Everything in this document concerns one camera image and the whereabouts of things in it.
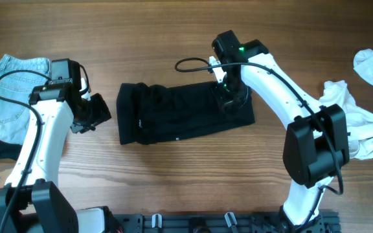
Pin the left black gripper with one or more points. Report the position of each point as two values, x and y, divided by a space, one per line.
102 115

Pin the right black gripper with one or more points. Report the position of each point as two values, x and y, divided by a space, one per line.
226 101

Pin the black t-shirt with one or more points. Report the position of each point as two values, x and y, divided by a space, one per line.
152 114

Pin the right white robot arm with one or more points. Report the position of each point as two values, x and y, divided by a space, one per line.
316 143

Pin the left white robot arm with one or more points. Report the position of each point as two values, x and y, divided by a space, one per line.
30 200

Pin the light blue denim jeans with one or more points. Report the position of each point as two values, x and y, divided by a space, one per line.
14 118

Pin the white crumpled shirt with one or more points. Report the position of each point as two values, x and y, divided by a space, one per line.
358 106

